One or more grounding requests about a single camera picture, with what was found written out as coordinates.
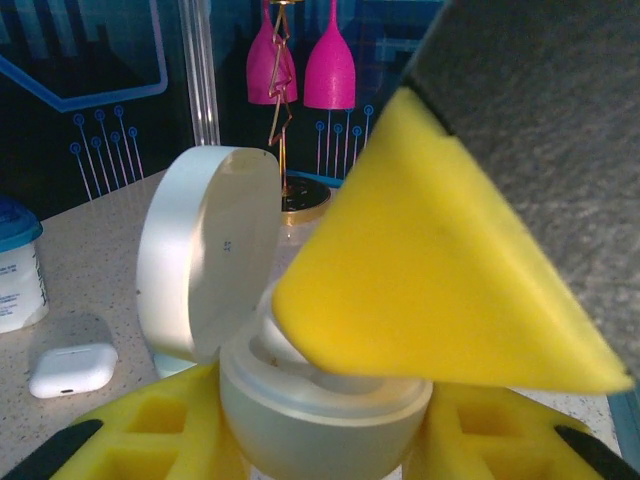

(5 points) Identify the white square earbud case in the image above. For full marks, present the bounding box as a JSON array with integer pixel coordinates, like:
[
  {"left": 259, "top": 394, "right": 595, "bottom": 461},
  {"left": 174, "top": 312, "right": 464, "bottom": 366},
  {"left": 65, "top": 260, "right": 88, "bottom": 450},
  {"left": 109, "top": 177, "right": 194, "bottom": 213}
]
[{"left": 28, "top": 342, "right": 120, "bottom": 400}]

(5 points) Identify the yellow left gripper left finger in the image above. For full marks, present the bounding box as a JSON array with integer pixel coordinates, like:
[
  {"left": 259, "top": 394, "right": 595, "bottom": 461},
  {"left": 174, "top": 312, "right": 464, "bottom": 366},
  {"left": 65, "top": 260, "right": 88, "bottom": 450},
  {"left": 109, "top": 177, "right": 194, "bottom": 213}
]
[{"left": 0, "top": 362, "right": 252, "bottom": 480}]

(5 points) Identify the gold wire glass rack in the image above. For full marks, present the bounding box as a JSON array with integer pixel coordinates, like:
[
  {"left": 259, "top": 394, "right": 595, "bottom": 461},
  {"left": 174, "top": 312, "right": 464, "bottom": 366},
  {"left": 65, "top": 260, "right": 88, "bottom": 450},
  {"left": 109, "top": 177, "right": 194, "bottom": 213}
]
[{"left": 266, "top": 0, "right": 334, "bottom": 227}]

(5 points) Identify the white oval earbud case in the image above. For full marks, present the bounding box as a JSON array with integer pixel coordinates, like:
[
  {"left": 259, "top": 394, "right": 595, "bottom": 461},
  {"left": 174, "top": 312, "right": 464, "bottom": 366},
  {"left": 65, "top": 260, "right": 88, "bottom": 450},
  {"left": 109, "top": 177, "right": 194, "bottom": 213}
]
[{"left": 135, "top": 144, "right": 434, "bottom": 480}]

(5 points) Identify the aluminium frame post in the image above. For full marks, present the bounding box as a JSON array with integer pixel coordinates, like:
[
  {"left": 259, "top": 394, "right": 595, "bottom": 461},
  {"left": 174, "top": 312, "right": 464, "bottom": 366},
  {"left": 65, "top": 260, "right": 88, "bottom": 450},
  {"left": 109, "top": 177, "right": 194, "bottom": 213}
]
[{"left": 176, "top": 0, "right": 222, "bottom": 149}]

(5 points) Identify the pink wine glass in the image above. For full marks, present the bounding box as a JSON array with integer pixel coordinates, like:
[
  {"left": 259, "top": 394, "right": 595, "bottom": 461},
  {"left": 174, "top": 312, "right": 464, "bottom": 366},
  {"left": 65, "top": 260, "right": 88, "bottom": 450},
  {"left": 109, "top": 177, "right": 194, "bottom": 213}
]
[
  {"left": 302, "top": 0, "right": 358, "bottom": 112},
  {"left": 245, "top": 0, "right": 300, "bottom": 107}
]

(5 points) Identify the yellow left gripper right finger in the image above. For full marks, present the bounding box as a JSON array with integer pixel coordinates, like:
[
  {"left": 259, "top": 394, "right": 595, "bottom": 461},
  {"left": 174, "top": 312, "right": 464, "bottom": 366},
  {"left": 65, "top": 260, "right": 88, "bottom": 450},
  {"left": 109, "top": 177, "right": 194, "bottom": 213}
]
[{"left": 398, "top": 382, "right": 640, "bottom": 480}]

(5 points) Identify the white cup with blue lid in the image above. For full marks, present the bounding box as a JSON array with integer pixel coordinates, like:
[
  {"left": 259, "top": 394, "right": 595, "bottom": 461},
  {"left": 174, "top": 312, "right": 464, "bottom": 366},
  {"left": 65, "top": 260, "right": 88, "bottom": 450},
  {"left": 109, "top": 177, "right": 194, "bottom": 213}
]
[{"left": 0, "top": 194, "right": 51, "bottom": 335}]

